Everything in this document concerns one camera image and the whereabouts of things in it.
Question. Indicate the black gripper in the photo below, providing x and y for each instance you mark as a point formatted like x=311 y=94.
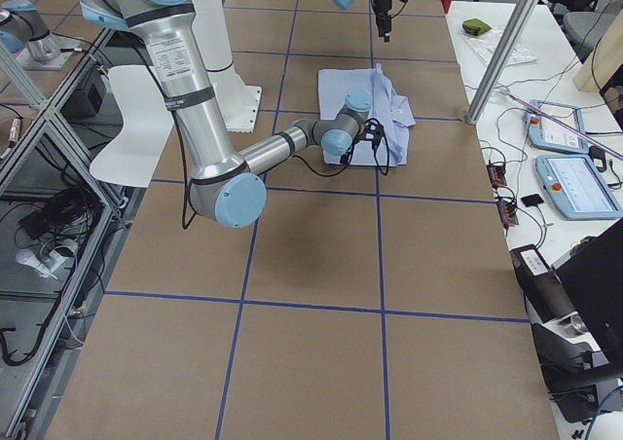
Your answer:
x=366 y=129
x=382 y=3

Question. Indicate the light blue striped shirt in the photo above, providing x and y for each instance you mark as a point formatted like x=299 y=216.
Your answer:
x=391 y=109

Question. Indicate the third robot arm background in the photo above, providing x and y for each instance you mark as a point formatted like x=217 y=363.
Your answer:
x=26 y=35

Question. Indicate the green folded cloth pouch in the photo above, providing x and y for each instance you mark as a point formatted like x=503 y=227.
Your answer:
x=475 y=27

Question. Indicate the reacher grabber stick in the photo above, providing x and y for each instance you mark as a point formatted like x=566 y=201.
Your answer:
x=535 y=110

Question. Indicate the small orange circuit board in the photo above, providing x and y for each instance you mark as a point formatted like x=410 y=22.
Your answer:
x=496 y=175

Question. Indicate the teach pendant tablet far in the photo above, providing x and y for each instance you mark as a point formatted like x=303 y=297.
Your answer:
x=547 y=135

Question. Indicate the teach pendant tablet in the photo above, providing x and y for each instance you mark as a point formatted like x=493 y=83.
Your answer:
x=547 y=135
x=576 y=188

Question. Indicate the teach pendant tablet near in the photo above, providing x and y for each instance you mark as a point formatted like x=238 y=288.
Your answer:
x=576 y=188

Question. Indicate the black monitor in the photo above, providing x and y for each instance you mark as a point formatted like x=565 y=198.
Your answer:
x=592 y=279

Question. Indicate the black printer device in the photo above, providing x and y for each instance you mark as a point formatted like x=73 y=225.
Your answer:
x=579 y=378

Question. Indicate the white power strip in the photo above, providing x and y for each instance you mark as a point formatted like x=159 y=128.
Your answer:
x=57 y=260

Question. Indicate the aluminium frame post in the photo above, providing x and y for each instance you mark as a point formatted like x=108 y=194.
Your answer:
x=511 y=34

